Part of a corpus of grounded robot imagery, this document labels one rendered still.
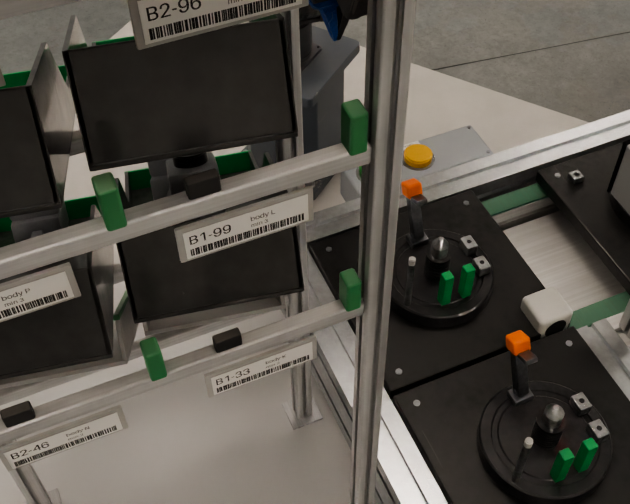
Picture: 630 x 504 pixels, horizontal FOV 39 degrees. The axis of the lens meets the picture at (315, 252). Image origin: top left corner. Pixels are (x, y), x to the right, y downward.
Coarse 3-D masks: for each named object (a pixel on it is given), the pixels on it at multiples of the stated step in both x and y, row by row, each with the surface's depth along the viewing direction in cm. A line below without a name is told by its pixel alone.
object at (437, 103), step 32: (128, 32) 163; (352, 64) 156; (352, 96) 150; (416, 96) 150; (448, 96) 150; (480, 96) 150; (416, 128) 145; (448, 128) 145; (480, 128) 145; (512, 128) 145; (544, 128) 145; (64, 192) 137
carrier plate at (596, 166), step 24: (552, 168) 123; (576, 168) 123; (600, 168) 123; (552, 192) 121; (576, 192) 120; (600, 192) 120; (576, 216) 118; (600, 216) 118; (600, 240) 115; (624, 240) 115; (624, 264) 112; (624, 288) 112
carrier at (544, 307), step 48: (336, 240) 116; (432, 240) 113; (480, 240) 115; (336, 288) 111; (432, 288) 108; (480, 288) 108; (528, 288) 110; (432, 336) 106; (480, 336) 106; (528, 336) 106; (384, 384) 103
